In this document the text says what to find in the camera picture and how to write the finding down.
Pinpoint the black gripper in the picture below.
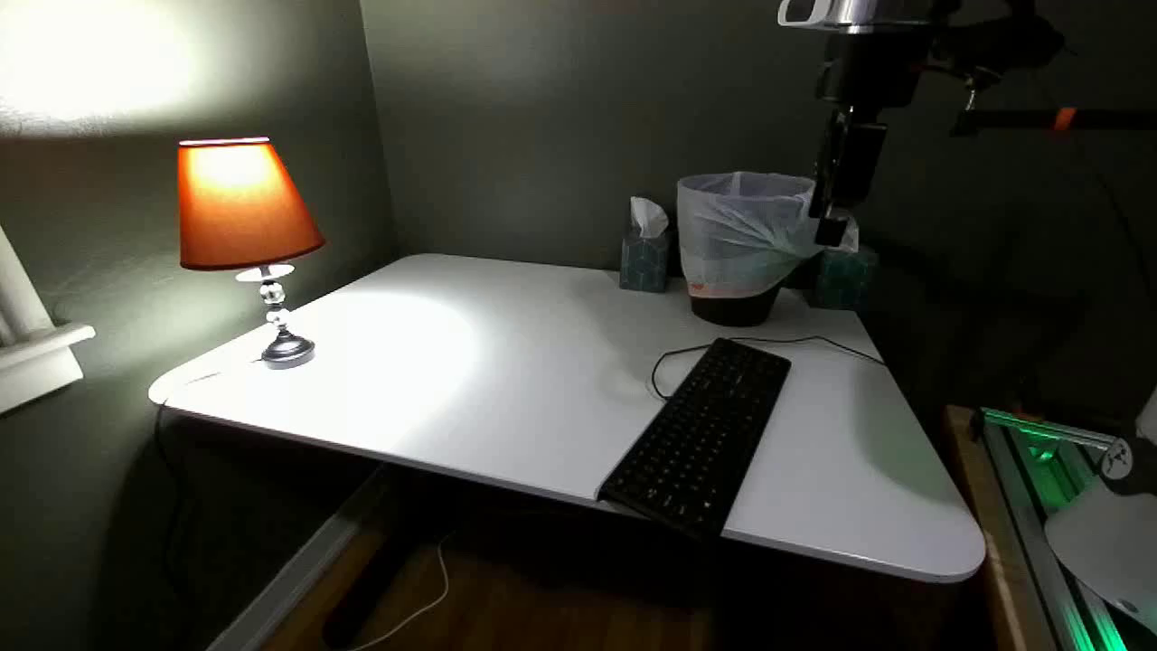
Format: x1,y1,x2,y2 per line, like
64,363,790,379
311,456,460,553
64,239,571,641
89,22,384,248
809,103,898,252

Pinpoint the black computer keyboard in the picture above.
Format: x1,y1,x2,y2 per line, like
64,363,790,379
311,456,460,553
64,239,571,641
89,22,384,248
593,338,796,543

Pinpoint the white bin with liner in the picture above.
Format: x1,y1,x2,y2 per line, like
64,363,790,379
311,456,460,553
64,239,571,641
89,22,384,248
671,170,827,302

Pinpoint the dark round waste bin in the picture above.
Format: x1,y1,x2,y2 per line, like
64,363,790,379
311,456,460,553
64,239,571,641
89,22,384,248
686,283,788,330

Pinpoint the teal tissue box white tissue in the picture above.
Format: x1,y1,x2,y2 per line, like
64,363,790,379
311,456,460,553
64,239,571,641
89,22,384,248
618,192,675,298

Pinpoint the wooden bench edge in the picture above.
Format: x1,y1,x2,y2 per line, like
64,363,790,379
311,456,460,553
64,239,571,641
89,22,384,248
945,403,1030,651

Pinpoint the orange shade table lamp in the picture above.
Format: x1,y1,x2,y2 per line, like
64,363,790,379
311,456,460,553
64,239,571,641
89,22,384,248
175,134,328,372

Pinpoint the grey metal desk bar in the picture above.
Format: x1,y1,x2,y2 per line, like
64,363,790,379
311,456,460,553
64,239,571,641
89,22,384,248
205,478,392,651

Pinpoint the thin black keyboard cable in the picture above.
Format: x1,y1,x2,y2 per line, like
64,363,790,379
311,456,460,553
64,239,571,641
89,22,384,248
647,330,888,407

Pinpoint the black camera boom rod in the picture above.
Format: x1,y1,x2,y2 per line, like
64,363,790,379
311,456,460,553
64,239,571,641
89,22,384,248
948,69,1157,142

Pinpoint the green-lit aluminium rail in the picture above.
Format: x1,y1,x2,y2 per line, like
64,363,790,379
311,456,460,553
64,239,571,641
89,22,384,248
971,407,1138,651

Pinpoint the white cable on floor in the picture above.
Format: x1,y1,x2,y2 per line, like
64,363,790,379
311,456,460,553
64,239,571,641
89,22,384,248
351,538,454,651

